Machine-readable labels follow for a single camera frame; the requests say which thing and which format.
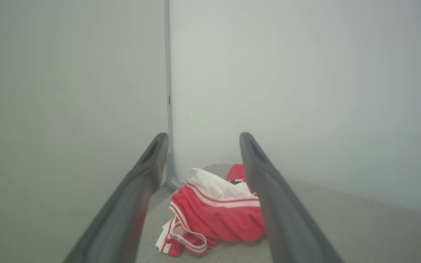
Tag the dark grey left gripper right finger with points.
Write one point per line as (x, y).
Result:
(287, 219)

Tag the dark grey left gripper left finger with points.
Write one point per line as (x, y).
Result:
(130, 204)

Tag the red and white basketball jersey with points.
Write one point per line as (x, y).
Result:
(214, 219)

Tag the grey wall corner trim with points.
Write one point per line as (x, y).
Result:
(167, 54)

